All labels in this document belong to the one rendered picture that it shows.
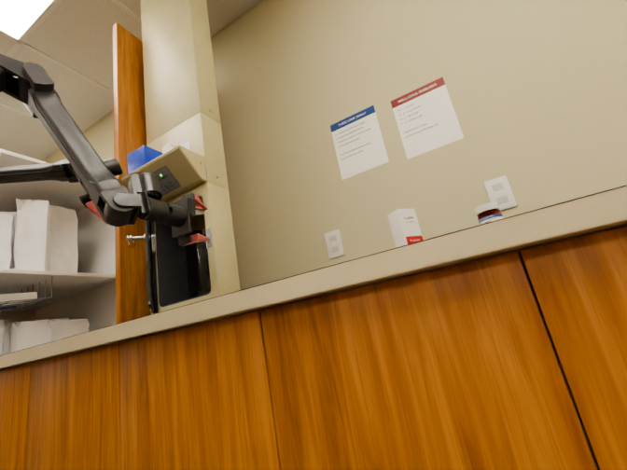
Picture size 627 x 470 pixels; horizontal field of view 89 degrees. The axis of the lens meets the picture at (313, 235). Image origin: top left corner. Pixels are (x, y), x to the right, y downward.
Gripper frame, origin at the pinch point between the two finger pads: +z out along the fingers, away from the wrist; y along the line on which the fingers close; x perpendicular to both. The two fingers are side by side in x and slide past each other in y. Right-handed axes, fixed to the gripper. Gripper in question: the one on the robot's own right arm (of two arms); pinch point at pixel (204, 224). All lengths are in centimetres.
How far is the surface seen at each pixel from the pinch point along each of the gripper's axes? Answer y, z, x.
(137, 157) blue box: 36.8, 0.9, 31.8
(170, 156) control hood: 29.8, 1.0, 14.6
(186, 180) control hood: 23.1, 7.8, 15.2
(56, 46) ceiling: 145, 5, 108
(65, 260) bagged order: 29, 33, 147
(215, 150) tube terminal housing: 37.1, 17.3, 9.1
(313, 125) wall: 55, 54, -19
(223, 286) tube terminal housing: -16.5, 14.9, 8.9
